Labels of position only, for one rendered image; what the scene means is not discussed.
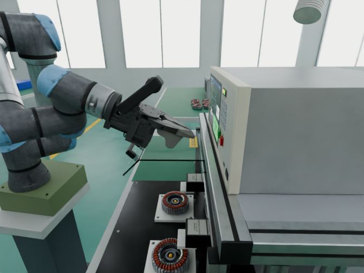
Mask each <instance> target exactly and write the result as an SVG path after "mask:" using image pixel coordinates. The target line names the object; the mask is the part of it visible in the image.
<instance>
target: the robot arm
mask: <svg viewBox="0 0 364 273"><path fill-rule="evenodd" d="M61 49H62V48H61V42H60V38H59V35H58V33H57V30H56V28H55V25H54V23H53V22H52V20H51V19H50V18H49V17H48V16H46V15H41V14H35V13H32V14H31V13H23V12H9V11H0V152H1V154H2V157H3V159H4V162H5V164H6V167H7V169H8V187H9V189H10V191H12V192H16V193H23V192H29V191H33V190H35V189H38V188H40V187H42V186H43V185H45V184H46V183H47V182H48V181H49V180H50V177H51V175H50V172H49V170H48V169H47V168H46V166H45V165H44V164H43V163H42V161H41V158H43V157H46V156H49V155H53V154H57V153H61V152H66V151H68V150H72V149H74V148H75V147H76V144H77V138H78V137H80V136H81V135H82V134H83V133H84V132H85V129H86V124H87V113H88V114H90V115H93V116H95V117H97V118H99V119H104V120H105V124H104V126H103V127H104V128H106V129H110V128H114V129H117V130H119V131H121V132H123V136H124V135H125V136H124V137H125V140H126V141H128V142H131V143H133V144H135V145H138V146H140V147H143V148H146V147H147V146H148V143H149V142H150V140H151V138H152V136H153V133H154V131H155V129H157V133H158V134H159V135H160V136H162V137H164V138H165V145H166V147H168V148H174V147H175V145H176V144H177V143H178V142H179V141H180V140H181V139H182V138H183V137H186V138H191V139H194V138H195V134H194V133H193V132H192V131H191V129H190V128H188V127H187V126H186V125H184V124H183V123H182V122H180V121H179V120H177V119H176V118H174V117H172V116H171V115H169V114H167V113H165V112H163V111H160V110H158V109H157V108H155V107H153V106H150V105H147V104H144V105H143V104H142V103H141V102H142V101H143V100H144V99H146V98H147V97H149V96H150V95H151V94H155V93H157V92H159V91H160V90H161V88H162V85H163V84H164V82H163V80H162V79H161V77H160V76H159V75H157V76H155V77H154V76H152V77H149V78H148V79H147V80H146V82H145V85H143V86H142V87H141V88H140V89H138V90H137V91H136V92H135V93H133V94H132V95H131V96H129V97H128V98H127V99H126V100H124V101H123V102H121V100H122V94H120V93H118V92H115V90H113V89H111V88H109V87H106V86H104V85H102V84H100V83H97V82H95V81H93V80H90V79H88V78H86V77H84V76H82V75H79V74H77V73H75V72H73V71H72V70H70V69H66V68H63V67H60V66H58V65H55V64H54V61H55V60H56V59H57V52H59V51H61ZM7 52H18V56H19V58H21V59H22V60H23V61H25V62H26V65H27V69H28V73H29V76H30V81H31V85H32V88H33V91H34V96H35V99H36V103H37V107H31V108H25V107H24V104H23V101H22V98H21V95H20V93H19V90H18V87H17V84H16V81H15V78H14V76H13V73H12V70H11V68H10V64H9V61H8V59H7V56H6V54H7Z"/></svg>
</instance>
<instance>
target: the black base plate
mask: <svg viewBox="0 0 364 273"><path fill-rule="evenodd" d="M181 182H186V181H157V180H134V181H133V184H132V187H131V189H130V191H129V194H128V196H127V198H126V201H125V203H124V205H123V208H122V210H121V213H120V215H119V217H118V220H117V223H116V225H115V227H114V230H113V232H112V235H111V237H110V239H109V241H108V244H107V246H106V249H105V251H104V253H103V256H102V258H101V261H100V263H99V266H98V268H97V270H96V273H144V270H145V265H146V259H147V254H148V249H149V245H150V241H161V240H163V239H164V240H165V239H167V240H168V238H170V240H171V238H173V239H174V238H176V239H178V229H185V224H186V223H178V222H155V221H154V219H155V214H156V210H157V205H158V200H159V195H160V194H166V193H169V192H172V191H175V192H176V191H177V192H178V191H179V192H180V185H181ZM185 194H186V195H193V198H195V199H196V214H195V218H196V219H206V215H205V206H204V192H194V193H185ZM195 250H196V258H197V259H199V262H198V273H206V261H207V249H206V248H197V249H195ZM230 273H256V272H255V268H254V265H253V264H250V265H237V264H231V267H230Z"/></svg>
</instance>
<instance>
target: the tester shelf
mask: <svg viewBox="0 0 364 273"><path fill-rule="evenodd" d="M208 117H209V113H199V125H200V132H201V140H202V144H203V151H204V159H205V166H206V173H207V180H208V185H209V191H210V199H211V206H212V213H213V220H214V227H215V232H216V239H217V246H218V253H219V260H220V264H237V265H250V264H258V265H309V266H336V267H364V194H272V193H239V194H228V192H227V190H226V186H225V182H224V178H223V174H222V171H221V168H220V164H219V160H218V157H217V152H216V149H215V145H214V142H213V138H212V134H211V131H210V127H209V123H208Z"/></svg>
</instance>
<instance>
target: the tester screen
mask: <svg viewBox="0 0 364 273"><path fill-rule="evenodd" d="M220 91H221V86H220V85H219V84H218V83H217V82H216V80H215V79H214V78H213V77H212V76H211V86H210V109H211V108H212V115H211V112H210V111H209V113H210V115H211V118H212V121H213V117H214V115H215V118H216V120H217V123H218V126H219V120H218V118H217V116H216V113H215V111H214V106H215V102H216V104H217V106H218V108H219V109H220ZM209 119H210V116H209ZM210 123H211V120H210ZM211 126H212V123H211ZM212 129H213V126H212ZM213 133H214V131H213ZM214 136H215V134H214ZM215 138H216V137H215ZM216 142H217V143H218V141H217V140H216Z"/></svg>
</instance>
